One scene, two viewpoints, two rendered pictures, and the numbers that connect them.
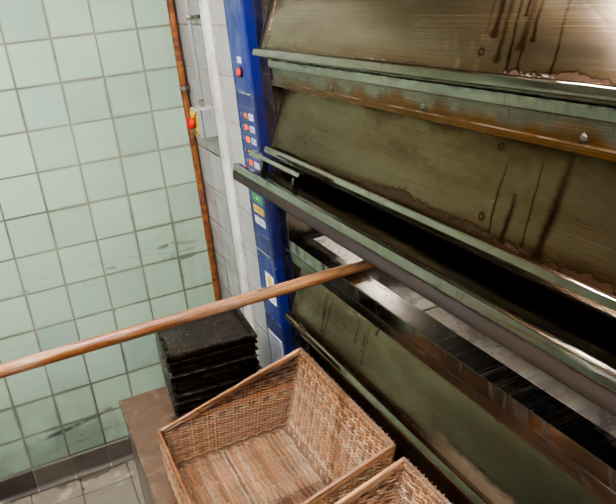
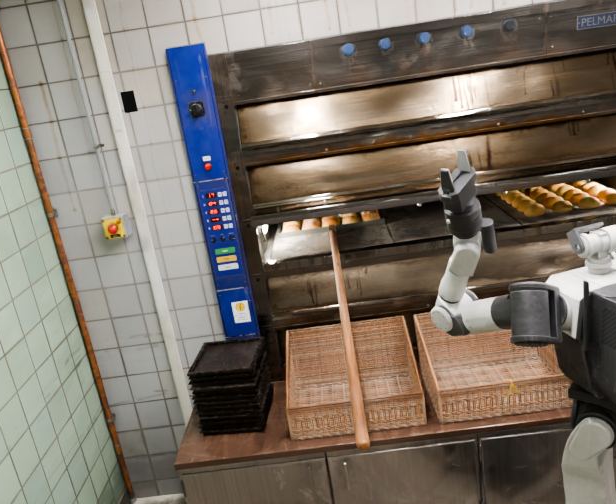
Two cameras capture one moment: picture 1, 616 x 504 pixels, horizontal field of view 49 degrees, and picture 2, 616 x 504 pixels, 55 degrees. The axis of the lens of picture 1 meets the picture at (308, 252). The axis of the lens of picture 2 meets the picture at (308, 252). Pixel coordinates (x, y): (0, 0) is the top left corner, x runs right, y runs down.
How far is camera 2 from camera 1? 2.31 m
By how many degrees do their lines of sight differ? 60
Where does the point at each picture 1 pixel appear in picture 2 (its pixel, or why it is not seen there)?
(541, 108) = (481, 119)
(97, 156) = (19, 288)
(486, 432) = not seen: hidden behind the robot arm
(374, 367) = (373, 288)
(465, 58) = (445, 110)
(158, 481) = (297, 445)
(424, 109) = (412, 138)
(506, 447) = not seen: hidden behind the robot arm
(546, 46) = (483, 98)
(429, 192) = (421, 171)
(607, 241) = (513, 153)
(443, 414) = (432, 275)
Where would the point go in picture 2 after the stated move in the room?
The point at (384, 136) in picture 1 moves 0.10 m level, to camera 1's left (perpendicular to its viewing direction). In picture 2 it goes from (374, 161) to (367, 166)
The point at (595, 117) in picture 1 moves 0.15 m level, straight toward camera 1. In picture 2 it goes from (504, 116) to (538, 114)
